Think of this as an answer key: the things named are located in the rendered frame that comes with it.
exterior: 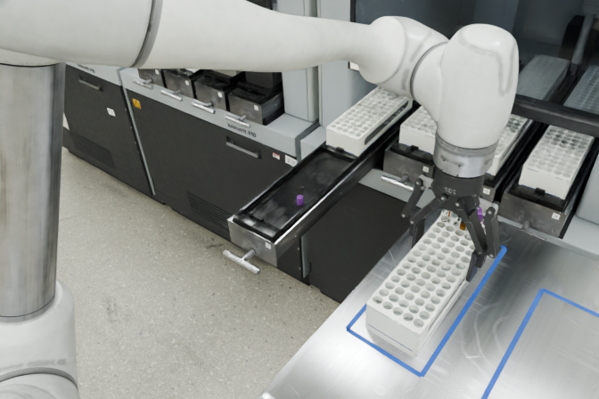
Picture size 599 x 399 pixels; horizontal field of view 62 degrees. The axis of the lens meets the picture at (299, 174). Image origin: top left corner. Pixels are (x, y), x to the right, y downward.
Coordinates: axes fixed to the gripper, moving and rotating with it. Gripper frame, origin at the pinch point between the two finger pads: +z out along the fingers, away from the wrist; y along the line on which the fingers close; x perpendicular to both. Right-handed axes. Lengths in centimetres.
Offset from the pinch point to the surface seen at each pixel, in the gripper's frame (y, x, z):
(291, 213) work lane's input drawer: -34.6, -2.2, 6.9
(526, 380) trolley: 19.9, -11.2, 5.4
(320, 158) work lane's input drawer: -42.1, 17.9, 6.8
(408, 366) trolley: 4.8, -20.1, 5.3
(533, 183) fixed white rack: 4.3, 35.5, 4.1
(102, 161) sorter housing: -182, 24, 71
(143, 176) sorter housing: -150, 26, 66
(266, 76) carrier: -77, 36, 1
